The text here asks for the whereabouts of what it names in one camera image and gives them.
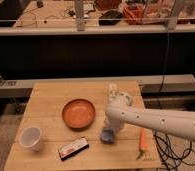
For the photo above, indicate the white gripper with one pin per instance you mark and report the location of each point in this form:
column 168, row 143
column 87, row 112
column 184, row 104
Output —
column 115, row 128

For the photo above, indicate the orange carrot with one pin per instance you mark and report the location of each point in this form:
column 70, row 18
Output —
column 142, row 143

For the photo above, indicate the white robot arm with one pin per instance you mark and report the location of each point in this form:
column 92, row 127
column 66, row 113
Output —
column 119, row 111

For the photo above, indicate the white tube bottle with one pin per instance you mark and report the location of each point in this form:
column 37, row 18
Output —
column 112, row 92

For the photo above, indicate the orange plate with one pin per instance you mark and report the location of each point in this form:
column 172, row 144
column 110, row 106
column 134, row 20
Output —
column 78, row 113

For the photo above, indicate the white cup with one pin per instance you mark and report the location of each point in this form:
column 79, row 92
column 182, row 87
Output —
column 31, row 138

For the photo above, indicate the black bag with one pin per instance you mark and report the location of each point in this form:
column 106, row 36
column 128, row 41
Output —
column 111, row 17

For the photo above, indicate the orange basket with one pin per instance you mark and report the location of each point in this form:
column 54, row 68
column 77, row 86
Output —
column 133, row 14

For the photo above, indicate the grey metal post right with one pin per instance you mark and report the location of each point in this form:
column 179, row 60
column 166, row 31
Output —
column 172, row 20

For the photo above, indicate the grey metal post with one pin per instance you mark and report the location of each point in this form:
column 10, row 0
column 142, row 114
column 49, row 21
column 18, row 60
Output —
column 172, row 20
column 80, row 24

